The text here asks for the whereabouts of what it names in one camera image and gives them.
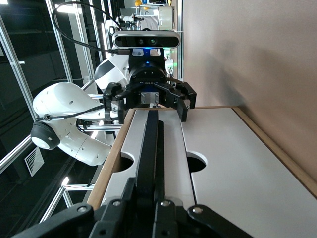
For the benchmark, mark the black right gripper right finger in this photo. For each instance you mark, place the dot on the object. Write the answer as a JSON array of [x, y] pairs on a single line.
[[203, 220]]

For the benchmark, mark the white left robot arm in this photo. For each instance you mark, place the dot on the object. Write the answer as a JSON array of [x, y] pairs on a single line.
[[67, 104]]

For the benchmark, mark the brown table mat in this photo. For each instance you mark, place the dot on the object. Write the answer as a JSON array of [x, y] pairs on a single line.
[[247, 49]]

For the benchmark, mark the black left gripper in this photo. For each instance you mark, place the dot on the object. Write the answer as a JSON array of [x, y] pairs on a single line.
[[148, 79]]

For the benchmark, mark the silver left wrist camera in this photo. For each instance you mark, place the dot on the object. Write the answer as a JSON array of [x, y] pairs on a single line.
[[146, 39]]

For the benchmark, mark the aluminium profile frame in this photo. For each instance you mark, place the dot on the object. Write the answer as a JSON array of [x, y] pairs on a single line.
[[15, 64]]

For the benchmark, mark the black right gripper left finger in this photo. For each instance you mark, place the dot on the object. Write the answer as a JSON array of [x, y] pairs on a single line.
[[74, 220]]

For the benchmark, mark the wooden drawer cabinet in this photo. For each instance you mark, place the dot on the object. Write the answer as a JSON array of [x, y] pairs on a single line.
[[109, 168]]

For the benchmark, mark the white square air vent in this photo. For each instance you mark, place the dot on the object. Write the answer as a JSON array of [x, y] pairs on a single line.
[[34, 161]]

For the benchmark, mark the white cylindrical canister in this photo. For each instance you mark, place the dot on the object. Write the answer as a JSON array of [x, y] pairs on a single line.
[[165, 17]]

